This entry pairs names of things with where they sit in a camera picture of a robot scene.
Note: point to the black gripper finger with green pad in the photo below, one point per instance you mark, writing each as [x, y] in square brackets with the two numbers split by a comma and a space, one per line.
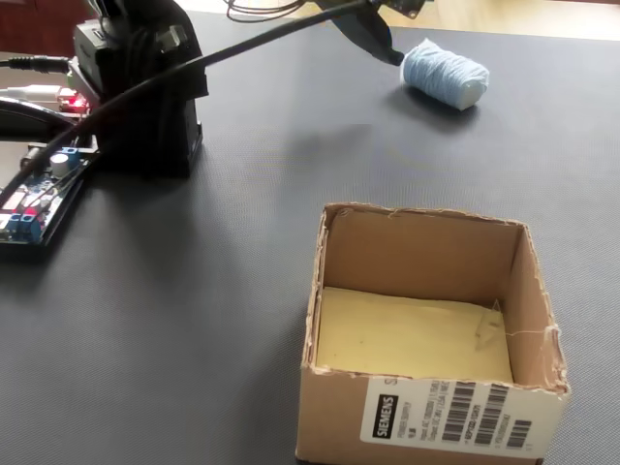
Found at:
[370, 39]

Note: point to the light blue yarn-wrapped block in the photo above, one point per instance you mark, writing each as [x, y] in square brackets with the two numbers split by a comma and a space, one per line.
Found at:
[443, 75]

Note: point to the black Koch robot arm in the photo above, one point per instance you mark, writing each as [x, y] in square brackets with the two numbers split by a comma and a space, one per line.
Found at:
[145, 97]

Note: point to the brown cardboard box with label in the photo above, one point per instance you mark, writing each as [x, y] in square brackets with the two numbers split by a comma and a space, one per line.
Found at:
[339, 426]

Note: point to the yellow foam sheet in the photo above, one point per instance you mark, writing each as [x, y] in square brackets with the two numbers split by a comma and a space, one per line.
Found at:
[402, 334]

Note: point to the small red-lit circuit board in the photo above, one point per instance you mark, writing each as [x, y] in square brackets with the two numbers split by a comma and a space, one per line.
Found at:
[75, 102]

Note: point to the dark textured table mat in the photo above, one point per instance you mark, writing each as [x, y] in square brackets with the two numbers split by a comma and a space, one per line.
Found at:
[194, 315]

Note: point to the reddish brown wooden cabinet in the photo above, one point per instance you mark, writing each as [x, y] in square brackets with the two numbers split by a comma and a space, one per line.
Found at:
[34, 24]

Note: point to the black curved band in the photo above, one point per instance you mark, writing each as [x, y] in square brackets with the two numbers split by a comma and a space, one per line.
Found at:
[29, 116]

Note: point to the electronics circuit board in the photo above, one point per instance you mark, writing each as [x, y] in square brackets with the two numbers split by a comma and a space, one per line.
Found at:
[63, 218]

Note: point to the blue controller circuit board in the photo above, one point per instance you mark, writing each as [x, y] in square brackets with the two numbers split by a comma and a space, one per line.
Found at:
[29, 208]

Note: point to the gripper camera circuit board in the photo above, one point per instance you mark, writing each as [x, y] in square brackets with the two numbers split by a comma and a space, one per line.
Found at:
[402, 7]

